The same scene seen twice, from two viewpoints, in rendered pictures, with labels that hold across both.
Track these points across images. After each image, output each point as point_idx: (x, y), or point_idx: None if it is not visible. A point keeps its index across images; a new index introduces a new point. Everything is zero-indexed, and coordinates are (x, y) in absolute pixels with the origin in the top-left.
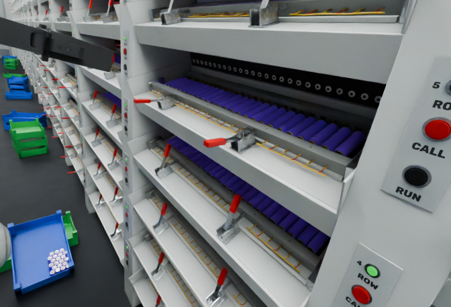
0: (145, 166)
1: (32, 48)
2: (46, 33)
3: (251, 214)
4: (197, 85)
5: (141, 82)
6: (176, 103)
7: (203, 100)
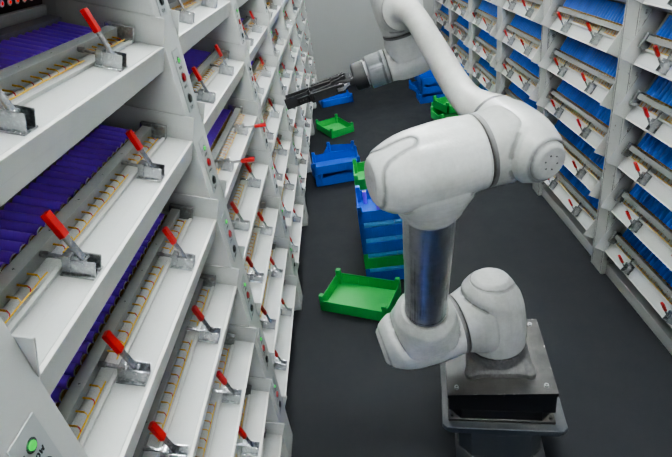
0: (245, 243)
1: None
2: (310, 85)
3: (240, 174)
4: None
5: None
6: (217, 165)
7: (216, 143)
